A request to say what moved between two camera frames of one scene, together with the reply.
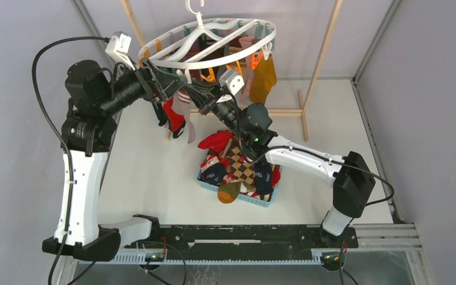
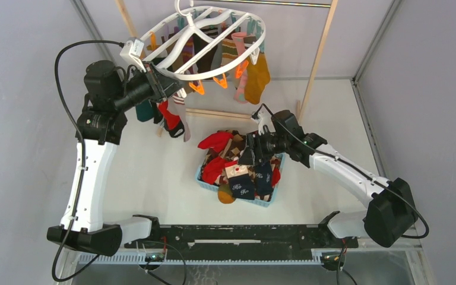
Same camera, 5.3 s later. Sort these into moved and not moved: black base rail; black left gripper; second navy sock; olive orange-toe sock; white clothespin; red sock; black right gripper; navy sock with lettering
Moved: white clothespin; black right gripper; navy sock with lettering
Not moved: second navy sock; red sock; black left gripper; olive orange-toe sock; black base rail
